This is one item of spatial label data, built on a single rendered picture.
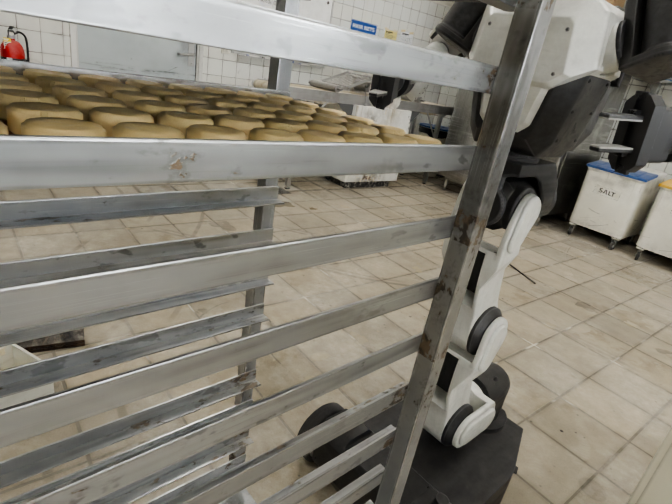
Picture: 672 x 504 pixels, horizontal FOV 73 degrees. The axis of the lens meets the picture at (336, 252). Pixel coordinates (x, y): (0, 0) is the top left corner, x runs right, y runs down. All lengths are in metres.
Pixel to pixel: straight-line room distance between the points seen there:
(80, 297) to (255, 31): 0.21
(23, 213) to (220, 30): 0.50
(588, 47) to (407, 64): 0.61
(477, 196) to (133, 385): 0.42
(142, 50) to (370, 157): 4.30
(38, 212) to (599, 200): 4.80
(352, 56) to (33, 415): 0.36
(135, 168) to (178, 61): 4.47
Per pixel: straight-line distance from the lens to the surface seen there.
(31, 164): 0.31
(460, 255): 0.61
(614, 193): 5.05
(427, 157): 0.52
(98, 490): 0.47
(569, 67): 1.02
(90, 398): 0.40
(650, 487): 1.59
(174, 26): 0.32
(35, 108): 0.42
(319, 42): 0.38
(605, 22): 1.05
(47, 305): 0.35
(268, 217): 0.94
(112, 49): 4.62
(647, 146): 0.87
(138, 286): 0.36
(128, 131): 0.36
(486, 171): 0.58
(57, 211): 0.78
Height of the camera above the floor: 1.22
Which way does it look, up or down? 22 degrees down
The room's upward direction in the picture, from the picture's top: 10 degrees clockwise
